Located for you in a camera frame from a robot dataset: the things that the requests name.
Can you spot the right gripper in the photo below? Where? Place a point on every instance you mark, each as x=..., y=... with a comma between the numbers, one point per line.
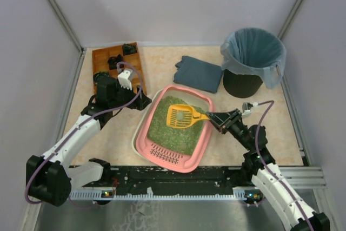
x=228, y=120

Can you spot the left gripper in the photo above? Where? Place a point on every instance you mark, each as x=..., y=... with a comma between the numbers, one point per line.
x=132, y=97

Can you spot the yellow plastic litter scoop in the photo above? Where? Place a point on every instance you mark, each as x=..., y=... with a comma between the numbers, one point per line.
x=182, y=116

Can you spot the pink litter box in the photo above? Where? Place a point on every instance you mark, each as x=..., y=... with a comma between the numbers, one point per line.
x=165, y=157

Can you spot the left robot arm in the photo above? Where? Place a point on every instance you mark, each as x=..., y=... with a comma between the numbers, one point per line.
x=49, y=177

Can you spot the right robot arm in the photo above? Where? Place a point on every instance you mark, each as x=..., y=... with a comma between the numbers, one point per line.
x=260, y=168

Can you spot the green cat litter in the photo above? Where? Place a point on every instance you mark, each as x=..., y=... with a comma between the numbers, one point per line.
x=183, y=141

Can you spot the black green coiled item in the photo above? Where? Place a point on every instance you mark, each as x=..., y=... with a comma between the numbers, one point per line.
x=99, y=75

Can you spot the black coiled item middle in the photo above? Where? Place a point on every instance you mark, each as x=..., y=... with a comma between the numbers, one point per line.
x=113, y=61

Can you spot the black trash bin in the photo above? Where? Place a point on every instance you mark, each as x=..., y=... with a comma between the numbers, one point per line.
x=241, y=86

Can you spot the wooden compartment tray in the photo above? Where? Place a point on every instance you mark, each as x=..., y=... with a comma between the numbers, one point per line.
x=106, y=60

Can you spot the black coiled item top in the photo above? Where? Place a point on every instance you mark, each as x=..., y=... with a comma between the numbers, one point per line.
x=129, y=49

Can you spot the folded grey-blue cloth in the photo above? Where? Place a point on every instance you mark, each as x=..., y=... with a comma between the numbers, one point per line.
x=197, y=74

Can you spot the blue plastic bin liner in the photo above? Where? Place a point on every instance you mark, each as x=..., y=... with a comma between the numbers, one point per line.
x=256, y=52

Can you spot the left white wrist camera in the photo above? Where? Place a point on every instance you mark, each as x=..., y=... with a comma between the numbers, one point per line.
x=125, y=78

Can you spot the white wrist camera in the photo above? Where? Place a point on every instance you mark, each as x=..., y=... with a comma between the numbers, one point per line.
x=125, y=78
x=247, y=108

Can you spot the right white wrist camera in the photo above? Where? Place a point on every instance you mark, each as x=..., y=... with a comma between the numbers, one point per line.
x=247, y=108

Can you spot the black metal base rail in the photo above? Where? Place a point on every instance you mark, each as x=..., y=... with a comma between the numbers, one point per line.
x=156, y=183

